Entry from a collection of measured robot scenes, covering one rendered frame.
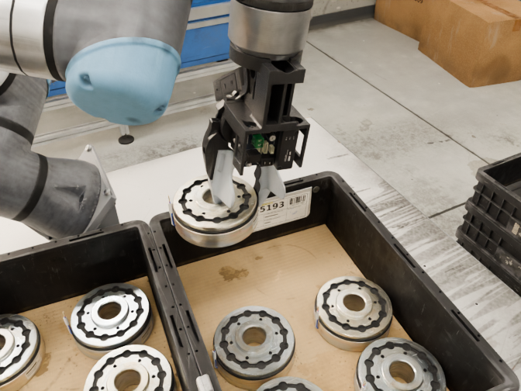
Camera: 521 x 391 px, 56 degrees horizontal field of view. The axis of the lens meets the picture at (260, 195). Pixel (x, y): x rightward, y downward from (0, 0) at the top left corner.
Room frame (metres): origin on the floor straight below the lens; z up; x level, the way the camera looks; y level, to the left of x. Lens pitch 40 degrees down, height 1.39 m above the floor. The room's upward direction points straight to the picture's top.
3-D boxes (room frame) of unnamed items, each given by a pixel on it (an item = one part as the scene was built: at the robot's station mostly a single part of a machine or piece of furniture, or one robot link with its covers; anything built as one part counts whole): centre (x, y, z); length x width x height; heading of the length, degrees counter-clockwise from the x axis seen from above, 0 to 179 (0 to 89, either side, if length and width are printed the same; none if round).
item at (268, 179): (0.46, -0.01, 1.03); 0.06 x 0.03 x 0.09; 23
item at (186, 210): (0.45, 0.05, 1.01); 0.10 x 0.10 x 0.01
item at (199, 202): (0.45, 0.05, 1.01); 0.05 x 0.05 x 0.01
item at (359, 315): (0.41, -0.12, 0.86); 0.05 x 0.05 x 0.01
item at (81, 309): (0.40, 0.20, 0.86); 0.10 x 0.10 x 0.01
